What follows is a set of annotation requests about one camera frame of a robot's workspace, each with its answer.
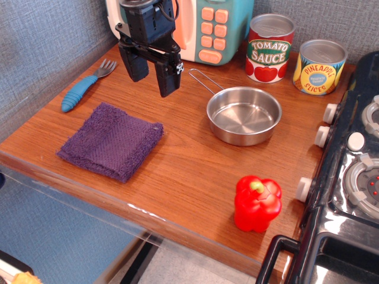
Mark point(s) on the white stove knob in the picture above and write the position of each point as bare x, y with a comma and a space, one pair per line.
303, 188
329, 113
321, 136

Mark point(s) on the teal toy microwave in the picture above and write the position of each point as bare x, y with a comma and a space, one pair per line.
207, 32

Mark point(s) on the white stove knob upper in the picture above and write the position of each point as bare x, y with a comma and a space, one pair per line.
329, 113

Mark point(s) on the white stove knob lower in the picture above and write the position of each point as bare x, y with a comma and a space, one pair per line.
303, 188

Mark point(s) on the white stove knob middle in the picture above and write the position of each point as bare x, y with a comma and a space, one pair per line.
321, 136

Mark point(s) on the red toy bell pepper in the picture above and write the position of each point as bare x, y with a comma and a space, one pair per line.
257, 203

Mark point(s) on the tomato sauce can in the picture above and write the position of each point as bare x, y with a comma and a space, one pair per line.
269, 44

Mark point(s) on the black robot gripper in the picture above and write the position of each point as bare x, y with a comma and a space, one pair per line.
150, 25

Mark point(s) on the purple cloth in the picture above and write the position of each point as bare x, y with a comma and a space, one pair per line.
112, 143

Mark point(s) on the silver metal pot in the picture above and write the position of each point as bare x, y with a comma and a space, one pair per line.
240, 116

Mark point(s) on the pineapple slices can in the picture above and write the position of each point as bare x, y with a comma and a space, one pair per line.
319, 66

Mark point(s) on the black toy stove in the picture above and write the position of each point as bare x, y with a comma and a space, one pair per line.
339, 228

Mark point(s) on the clear acrylic table guard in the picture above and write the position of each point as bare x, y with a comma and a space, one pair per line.
184, 195

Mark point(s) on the blue handled toy fork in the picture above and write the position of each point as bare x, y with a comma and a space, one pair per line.
76, 93

